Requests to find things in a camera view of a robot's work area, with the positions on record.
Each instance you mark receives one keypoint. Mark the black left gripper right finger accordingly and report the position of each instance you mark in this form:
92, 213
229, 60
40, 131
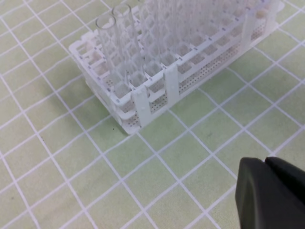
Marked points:
289, 212

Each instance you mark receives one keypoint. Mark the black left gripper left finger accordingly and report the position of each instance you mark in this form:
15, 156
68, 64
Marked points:
253, 175

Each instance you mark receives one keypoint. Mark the white test tube rack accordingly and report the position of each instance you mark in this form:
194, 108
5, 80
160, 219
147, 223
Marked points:
183, 43

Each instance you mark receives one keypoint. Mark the clear test tube in rack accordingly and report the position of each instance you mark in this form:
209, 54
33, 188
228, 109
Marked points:
112, 50
129, 44

